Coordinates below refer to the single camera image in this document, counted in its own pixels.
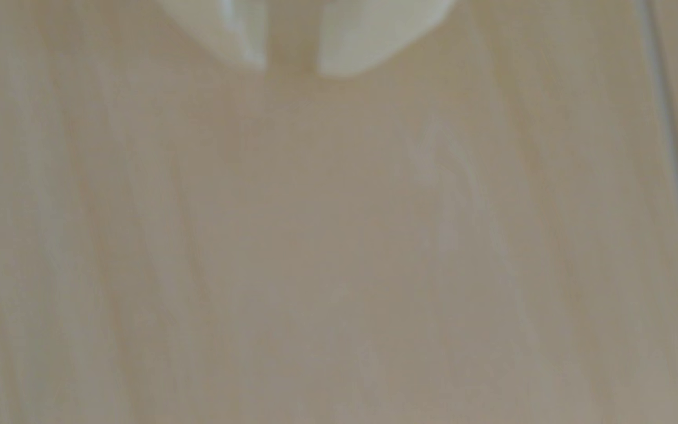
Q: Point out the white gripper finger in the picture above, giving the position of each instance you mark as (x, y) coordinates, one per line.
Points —
(227, 26)
(374, 32)

